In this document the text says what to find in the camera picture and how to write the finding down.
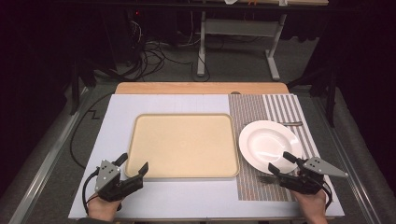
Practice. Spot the beige plastic tray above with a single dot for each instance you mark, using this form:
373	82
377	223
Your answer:
183	146

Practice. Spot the black metal stand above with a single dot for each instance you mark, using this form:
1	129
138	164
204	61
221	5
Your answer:
74	90
331	99

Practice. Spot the white foam board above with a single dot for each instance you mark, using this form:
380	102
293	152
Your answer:
174	104

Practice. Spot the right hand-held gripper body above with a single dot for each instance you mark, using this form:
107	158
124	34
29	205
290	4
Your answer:
306	180

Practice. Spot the metal floor rail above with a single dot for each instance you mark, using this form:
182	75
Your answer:
351	180
46	161

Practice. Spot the silver metal utensil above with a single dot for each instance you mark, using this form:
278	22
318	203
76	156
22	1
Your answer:
291	123

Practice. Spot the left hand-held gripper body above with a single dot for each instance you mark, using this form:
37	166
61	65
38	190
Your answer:
109	183

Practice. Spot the person's left hand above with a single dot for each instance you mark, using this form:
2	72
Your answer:
102	208

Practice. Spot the white metal desk frame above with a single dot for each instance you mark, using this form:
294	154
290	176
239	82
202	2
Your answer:
239	27

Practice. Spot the striped woven placemat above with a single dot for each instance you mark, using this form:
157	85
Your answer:
249	109

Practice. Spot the person's right hand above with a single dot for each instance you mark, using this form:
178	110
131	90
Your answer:
311	205

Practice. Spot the white round plate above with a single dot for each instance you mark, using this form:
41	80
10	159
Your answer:
264	143

